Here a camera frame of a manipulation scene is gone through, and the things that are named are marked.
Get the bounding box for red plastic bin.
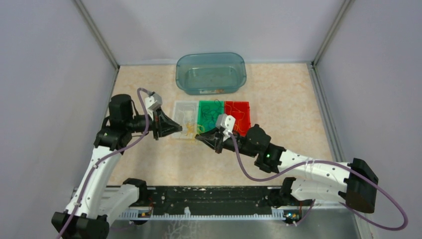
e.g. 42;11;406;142
224;101;251;136

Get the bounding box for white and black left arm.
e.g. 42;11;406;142
51;91;182;239

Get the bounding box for aluminium frame rail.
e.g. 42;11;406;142
72;0;119;133
307;61;379;239

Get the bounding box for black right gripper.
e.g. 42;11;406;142
196;126;258;158

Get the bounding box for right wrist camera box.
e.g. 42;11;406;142
215;114;236;139

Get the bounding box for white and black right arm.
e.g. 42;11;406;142
195;124;379;214

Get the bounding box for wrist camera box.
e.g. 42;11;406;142
215;114;236;139
144;92;162;119

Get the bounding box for green plastic bin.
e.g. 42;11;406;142
197;100;224;133

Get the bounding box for aluminium frame rail right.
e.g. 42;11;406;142
307;61;379;239

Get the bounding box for cable bundle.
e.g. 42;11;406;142
181;121;205;139

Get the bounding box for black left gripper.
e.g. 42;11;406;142
126;107;183;140

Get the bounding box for white plastic bin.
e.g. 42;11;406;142
171;101;199;140

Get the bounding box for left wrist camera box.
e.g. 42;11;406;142
144;92;162;119

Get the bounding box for teal transparent plastic tub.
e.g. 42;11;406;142
175;52;247;95

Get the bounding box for aluminium frame rail left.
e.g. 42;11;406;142
72;0;119;133

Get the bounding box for yellow thin cable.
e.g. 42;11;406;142
224;102;250;132

